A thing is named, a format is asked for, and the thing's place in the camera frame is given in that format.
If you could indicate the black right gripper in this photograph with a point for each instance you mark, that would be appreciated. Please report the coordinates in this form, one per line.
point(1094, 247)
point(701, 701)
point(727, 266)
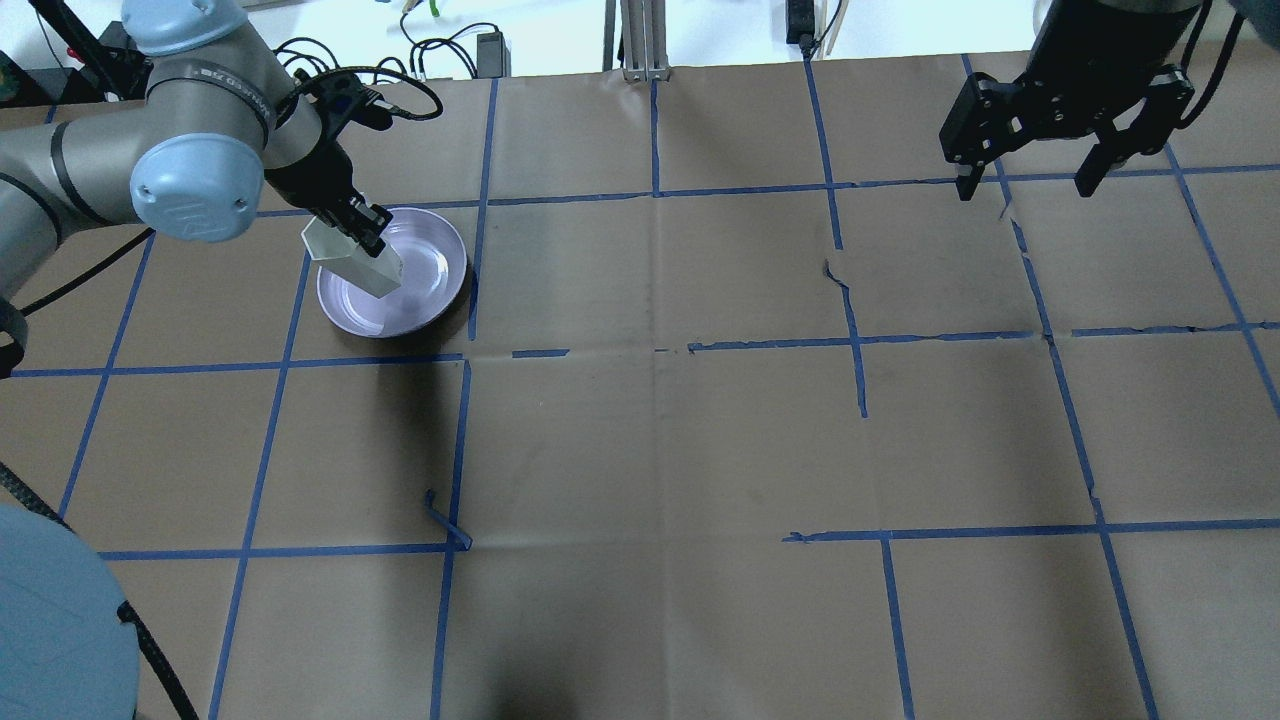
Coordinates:
point(1068, 52)

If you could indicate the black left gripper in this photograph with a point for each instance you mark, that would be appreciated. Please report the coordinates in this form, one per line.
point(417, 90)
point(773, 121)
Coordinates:
point(306, 179)

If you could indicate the white angular cup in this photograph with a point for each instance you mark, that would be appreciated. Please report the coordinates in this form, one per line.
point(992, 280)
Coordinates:
point(377, 275)

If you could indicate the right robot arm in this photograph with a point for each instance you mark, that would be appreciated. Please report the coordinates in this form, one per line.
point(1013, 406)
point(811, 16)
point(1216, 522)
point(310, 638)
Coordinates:
point(1262, 15)

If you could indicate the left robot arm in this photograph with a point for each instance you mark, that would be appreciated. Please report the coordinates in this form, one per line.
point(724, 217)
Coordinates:
point(220, 120)

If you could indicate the lavender plate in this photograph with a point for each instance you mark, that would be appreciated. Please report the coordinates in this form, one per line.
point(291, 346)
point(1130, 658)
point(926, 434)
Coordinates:
point(435, 263)

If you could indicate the black power adapter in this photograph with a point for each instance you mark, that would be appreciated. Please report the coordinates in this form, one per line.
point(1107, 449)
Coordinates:
point(492, 59)

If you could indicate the brown paper table cover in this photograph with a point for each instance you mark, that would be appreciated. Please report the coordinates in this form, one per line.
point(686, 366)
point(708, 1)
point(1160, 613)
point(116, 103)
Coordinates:
point(742, 415)

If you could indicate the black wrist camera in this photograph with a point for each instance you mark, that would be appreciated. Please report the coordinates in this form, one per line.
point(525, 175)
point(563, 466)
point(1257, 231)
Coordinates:
point(342, 99)

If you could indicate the aluminium frame post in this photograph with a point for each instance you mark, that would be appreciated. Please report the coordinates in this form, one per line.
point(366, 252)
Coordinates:
point(635, 40)

